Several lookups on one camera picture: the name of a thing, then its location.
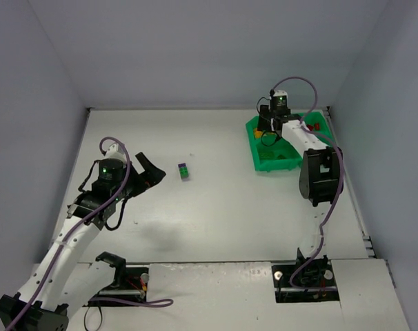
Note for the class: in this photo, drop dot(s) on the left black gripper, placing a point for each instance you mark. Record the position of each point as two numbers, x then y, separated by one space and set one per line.
138 177

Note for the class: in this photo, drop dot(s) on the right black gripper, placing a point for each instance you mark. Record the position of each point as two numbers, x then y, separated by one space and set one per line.
265 122

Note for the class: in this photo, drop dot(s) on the green square lego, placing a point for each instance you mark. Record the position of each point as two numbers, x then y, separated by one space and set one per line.
183 171

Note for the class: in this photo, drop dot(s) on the green two-by-four lego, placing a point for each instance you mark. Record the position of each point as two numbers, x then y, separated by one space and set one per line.
266 156

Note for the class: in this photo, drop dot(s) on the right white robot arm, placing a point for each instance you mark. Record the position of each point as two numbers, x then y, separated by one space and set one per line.
321 178

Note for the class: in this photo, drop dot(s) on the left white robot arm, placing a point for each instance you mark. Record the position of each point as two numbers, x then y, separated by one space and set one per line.
52 294

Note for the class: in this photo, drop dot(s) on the green four-compartment tray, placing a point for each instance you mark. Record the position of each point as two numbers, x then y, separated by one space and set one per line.
281 146

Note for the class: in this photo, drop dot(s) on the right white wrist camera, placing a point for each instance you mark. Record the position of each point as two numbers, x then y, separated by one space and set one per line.
278 93

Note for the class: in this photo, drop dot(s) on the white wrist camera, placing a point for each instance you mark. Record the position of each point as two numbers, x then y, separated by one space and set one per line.
115 151
278 93

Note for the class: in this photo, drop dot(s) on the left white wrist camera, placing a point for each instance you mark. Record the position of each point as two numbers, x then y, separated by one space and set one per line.
115 151

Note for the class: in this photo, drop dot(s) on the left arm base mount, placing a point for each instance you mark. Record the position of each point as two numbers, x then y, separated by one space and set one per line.
129 284

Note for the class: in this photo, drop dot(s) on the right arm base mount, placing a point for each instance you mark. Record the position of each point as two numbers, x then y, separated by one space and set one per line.
314 284

